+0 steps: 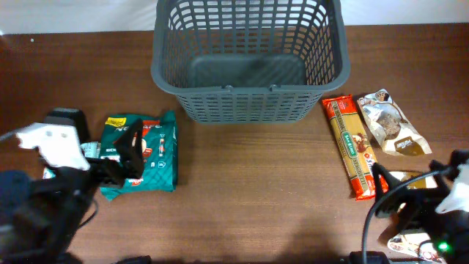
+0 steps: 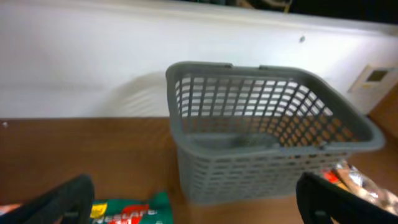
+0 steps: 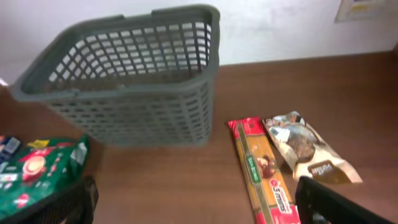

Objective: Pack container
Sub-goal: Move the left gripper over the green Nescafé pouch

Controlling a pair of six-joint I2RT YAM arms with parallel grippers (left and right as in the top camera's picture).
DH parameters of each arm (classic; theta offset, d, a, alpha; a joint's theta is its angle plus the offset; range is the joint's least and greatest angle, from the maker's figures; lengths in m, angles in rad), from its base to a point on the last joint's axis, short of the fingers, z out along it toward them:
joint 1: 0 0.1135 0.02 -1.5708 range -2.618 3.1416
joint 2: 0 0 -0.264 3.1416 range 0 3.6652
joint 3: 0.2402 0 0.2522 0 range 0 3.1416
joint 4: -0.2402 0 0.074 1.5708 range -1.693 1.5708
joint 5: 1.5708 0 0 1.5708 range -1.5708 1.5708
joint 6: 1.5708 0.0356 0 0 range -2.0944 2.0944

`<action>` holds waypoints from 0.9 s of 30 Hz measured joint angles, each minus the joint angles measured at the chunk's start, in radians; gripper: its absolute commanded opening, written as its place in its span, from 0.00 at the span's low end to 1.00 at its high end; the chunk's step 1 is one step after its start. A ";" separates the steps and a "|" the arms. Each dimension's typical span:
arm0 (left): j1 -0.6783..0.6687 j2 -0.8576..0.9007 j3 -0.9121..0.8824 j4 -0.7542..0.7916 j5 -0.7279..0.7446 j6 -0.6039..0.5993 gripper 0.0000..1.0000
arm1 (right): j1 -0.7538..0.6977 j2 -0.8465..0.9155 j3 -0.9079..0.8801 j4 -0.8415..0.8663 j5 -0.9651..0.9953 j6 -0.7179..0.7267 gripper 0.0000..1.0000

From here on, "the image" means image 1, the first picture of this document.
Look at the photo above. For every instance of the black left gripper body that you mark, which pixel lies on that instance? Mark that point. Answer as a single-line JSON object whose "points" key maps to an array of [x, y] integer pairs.
{"points": [[106, 170]]}

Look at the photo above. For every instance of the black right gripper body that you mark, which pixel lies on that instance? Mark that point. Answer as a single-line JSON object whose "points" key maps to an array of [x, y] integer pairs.
{"points": [[409, 202]]}

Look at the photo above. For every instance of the green Nescafe coffee bag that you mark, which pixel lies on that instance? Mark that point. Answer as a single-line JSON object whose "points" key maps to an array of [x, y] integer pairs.
{"points": [[159, 150]]}

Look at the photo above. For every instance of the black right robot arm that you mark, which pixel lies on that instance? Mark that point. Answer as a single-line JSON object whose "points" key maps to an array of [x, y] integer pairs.
{"points": [[452, 243]]}

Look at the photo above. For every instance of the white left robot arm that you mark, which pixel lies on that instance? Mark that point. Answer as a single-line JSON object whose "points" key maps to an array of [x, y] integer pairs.
{"points": [[41, 217]]}

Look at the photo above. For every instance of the pale green wrapped bar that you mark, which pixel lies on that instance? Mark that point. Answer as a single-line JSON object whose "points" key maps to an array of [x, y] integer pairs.
{"points": [[89, 149]]}

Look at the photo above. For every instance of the large beige snack bag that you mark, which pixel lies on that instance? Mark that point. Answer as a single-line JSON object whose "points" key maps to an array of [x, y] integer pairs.
{"points": [[412, 244]]}

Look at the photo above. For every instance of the small beige snack pouch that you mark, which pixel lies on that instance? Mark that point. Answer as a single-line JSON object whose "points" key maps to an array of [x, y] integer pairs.
{"points": [[390, 127]]}

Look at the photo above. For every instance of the orange spaghetti packet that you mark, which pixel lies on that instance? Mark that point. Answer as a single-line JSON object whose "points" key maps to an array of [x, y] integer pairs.
{"points": [[354, 146]]}

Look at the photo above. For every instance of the grey plastic basket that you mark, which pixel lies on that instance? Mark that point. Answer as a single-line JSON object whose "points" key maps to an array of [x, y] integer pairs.
{"points": [[249, 60]]}

